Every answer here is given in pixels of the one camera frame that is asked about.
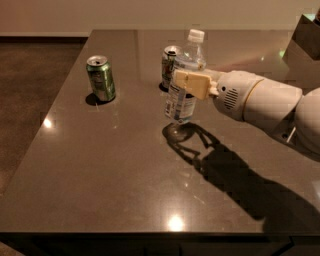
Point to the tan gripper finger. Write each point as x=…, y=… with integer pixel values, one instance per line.
x=196, y=84

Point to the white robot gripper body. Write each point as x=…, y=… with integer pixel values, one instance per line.
x=233, y=94

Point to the clear blue plastic bottle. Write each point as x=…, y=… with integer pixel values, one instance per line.
x=180, y=104

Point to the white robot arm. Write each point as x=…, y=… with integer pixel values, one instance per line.
x=283, y=112

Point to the white green soda can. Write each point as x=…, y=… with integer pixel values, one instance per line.
x=168, y=58

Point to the dark box at table corner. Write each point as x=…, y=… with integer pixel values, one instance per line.
x=307, y=34

